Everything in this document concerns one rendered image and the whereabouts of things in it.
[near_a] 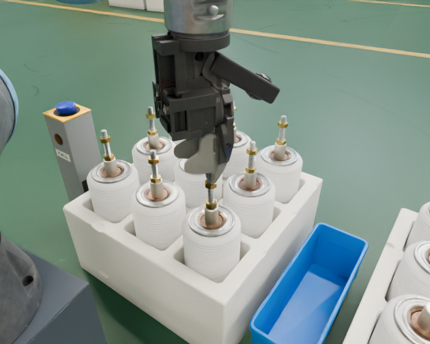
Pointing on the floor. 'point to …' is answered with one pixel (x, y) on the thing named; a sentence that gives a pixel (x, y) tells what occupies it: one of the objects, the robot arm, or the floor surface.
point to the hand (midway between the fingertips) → (215, 172)
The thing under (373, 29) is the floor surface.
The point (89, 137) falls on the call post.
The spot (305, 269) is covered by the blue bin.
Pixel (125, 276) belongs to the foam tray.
